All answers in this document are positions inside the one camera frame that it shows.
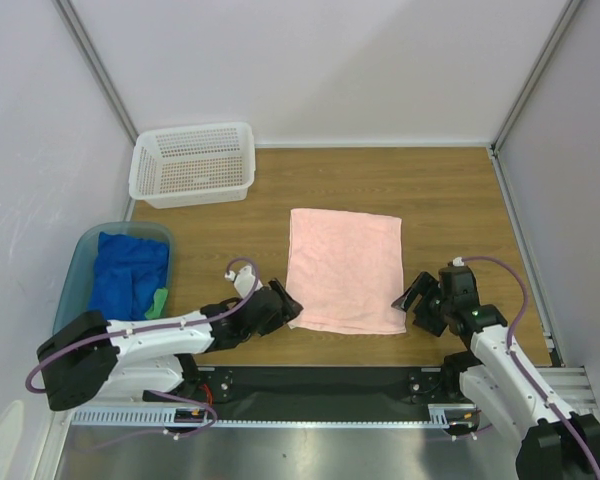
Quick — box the pink towel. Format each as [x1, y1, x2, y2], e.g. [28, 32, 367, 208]
[286, 208, 406, 335]

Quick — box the slotted aluminium rail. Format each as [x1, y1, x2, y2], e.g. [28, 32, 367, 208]
[49, 364, 596, 431]

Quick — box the blue translucent plastic tub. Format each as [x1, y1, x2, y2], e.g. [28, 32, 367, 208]
[53, 221, 176, 333]

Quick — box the blue towel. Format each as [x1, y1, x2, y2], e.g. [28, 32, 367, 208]
[87, 232, 171, 321]

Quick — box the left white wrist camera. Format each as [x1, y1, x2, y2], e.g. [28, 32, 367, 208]
[224, 265, 262, 299]

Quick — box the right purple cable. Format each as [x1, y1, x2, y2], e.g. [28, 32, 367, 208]
[429, 255, 600, 480]

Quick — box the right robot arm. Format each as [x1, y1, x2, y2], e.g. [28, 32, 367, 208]
[392, 257, 600, 479]

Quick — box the right aluminium frame post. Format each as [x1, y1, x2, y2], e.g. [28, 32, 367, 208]
[491, 0, 585, 154]

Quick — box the purple cable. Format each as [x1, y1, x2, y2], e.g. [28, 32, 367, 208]
[429, 255, 600, 480]
[25, 256, 264, 451]

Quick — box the white perforated plastic basket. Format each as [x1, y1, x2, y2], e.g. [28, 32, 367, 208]
[128, 122, 256, 209]

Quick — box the left aluminium frame post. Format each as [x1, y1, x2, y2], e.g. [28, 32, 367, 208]
[51, 0, 139, 145]

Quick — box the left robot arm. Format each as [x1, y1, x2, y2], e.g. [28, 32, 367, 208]
[37, 279, 303, 411]

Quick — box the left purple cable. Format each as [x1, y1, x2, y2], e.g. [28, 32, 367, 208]
[25, 256, 264, 451]

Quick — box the green towel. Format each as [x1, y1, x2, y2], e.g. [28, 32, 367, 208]
[144, 287, 169, 320]

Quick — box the aluminium frame post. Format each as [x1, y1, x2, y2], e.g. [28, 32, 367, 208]
[51, 0, 139, 145]
[491, 0, 585, 154]

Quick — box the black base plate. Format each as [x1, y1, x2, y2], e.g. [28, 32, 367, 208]
[198, 366, 469, 423]

